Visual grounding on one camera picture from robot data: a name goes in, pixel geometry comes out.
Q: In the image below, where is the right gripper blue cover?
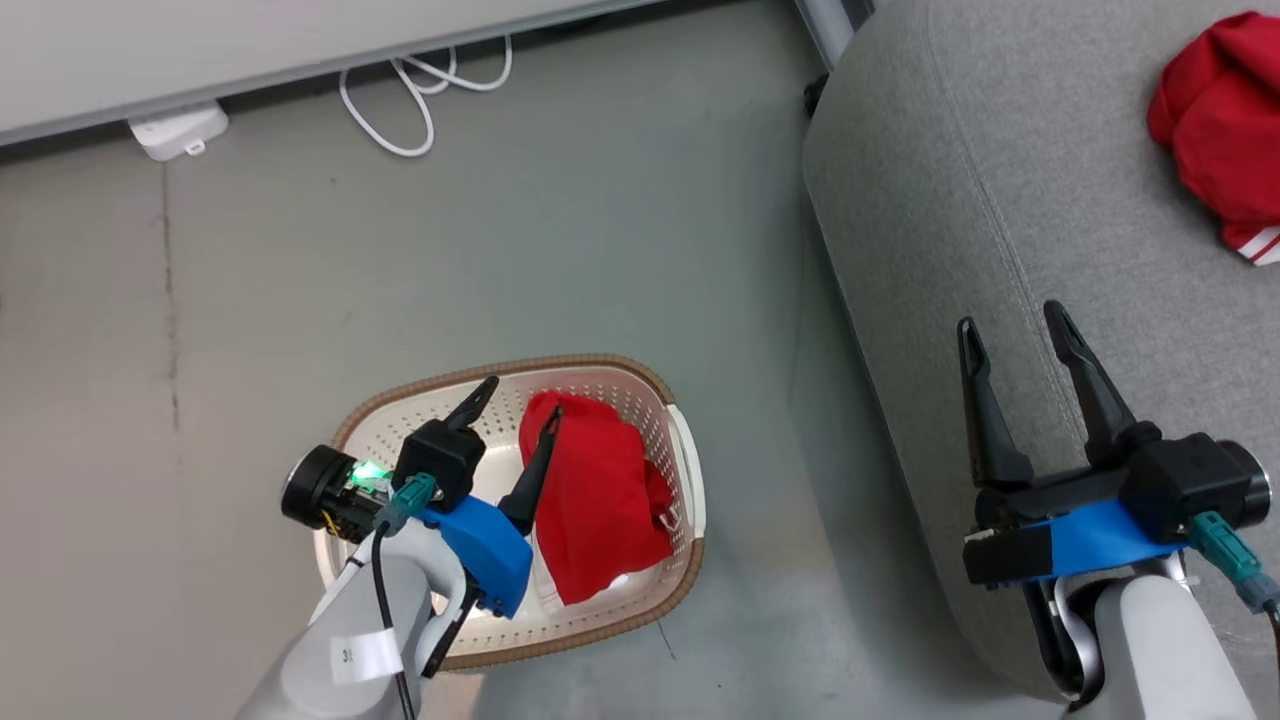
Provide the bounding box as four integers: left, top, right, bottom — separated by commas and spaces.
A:
957, 300, 1191, 586

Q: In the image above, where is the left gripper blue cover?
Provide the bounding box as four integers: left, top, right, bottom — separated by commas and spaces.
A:
281, 376, 563, 618

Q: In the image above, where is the red garment with navy print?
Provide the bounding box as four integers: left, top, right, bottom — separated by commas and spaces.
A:
1147, 12, 1280, 266

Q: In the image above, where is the grey fabric sofa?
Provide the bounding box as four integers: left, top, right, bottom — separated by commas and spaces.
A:
803, 0, 1280, 701

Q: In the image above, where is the cream perforated laundry basket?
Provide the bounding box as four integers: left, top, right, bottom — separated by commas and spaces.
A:
313, 353, 708, 671

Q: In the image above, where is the white power strip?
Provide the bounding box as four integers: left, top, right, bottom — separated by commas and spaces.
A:
127, 100, 231, 163

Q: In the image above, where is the wide white partition panel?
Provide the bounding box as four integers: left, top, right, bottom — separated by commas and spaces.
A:
0, 0, 661, 146

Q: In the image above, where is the teal left camera connector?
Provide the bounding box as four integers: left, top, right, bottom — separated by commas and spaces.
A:
374, 474, 439, 533

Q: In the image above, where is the teal camera connector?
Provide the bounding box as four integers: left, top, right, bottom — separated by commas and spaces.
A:
1188, 512, 1280, 613
374, 474, 439, 533

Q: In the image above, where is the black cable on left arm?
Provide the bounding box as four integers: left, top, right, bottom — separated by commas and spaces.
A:
368, 520, 417, 720

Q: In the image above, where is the teal right camera connector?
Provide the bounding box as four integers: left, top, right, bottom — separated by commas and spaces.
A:
1188, 512, 1280, 613

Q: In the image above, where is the white looped power cable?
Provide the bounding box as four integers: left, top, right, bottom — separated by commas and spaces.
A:
338, 35, 514, 159

